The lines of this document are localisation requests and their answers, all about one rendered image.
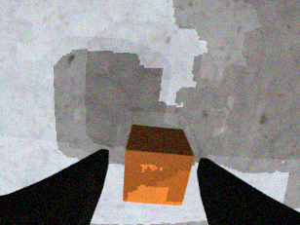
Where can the orange block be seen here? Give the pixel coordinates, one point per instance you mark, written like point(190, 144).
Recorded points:
point(158, 164)

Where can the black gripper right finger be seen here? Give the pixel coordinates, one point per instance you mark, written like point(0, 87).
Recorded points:
point(228, 200)

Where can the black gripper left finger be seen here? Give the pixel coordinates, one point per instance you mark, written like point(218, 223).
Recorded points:
point(68, 197)

